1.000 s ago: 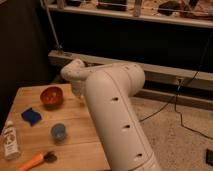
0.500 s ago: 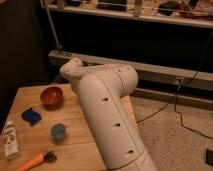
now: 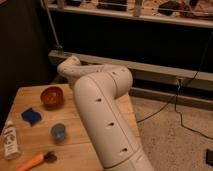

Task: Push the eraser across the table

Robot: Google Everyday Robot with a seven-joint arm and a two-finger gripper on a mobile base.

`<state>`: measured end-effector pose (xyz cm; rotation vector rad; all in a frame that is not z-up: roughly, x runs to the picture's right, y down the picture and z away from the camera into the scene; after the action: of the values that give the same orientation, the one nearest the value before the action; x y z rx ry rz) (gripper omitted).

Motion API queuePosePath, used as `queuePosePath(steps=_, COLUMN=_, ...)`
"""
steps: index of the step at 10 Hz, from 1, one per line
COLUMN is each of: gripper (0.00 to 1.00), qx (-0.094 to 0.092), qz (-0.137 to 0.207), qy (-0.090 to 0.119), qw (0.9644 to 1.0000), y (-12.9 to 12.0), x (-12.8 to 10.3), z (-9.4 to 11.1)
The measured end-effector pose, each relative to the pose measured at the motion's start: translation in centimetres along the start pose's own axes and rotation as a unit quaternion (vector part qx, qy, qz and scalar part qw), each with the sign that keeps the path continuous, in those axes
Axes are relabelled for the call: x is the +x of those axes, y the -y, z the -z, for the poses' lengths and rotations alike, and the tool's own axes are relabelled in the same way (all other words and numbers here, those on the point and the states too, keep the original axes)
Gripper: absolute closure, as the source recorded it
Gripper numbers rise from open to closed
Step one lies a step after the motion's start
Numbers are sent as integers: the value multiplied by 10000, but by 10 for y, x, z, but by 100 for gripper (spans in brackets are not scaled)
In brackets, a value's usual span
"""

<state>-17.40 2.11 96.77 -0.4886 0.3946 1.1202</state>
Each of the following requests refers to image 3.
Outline blue eraser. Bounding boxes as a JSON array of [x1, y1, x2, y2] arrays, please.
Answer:
[[21, 108, 42, 126]]

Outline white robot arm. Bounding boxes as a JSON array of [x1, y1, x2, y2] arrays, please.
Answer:
[[57, 55, 154, 171]]

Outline white baseboard beam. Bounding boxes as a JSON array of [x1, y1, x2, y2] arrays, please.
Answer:
[[48, 49, 213, 93]]

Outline orange bowl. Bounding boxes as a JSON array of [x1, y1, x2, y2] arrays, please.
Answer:
[[40, 86, 63, 107]]

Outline grey metal pole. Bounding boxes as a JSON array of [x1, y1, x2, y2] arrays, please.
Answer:
[[43, 0, 63, 52]]

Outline small blue cup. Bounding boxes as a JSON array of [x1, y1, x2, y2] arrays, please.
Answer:
[[51, 123, 66, 142]]

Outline white glue bottle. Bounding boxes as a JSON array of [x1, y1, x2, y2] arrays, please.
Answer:
[[3, 120, 21, 160]]

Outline black box on floor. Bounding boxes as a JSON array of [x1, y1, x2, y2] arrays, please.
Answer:
[[206, 149, 213, 166]]

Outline black cable on floor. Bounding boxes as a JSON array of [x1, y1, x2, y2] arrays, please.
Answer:
[[136, 31, 213, 141]]

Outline orange handled brush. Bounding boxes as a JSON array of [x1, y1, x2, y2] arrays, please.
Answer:
[[16, 152, 57, 171]]

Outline white shelf rail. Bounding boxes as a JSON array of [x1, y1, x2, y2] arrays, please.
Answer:
[[48, 4, 213, 29]]

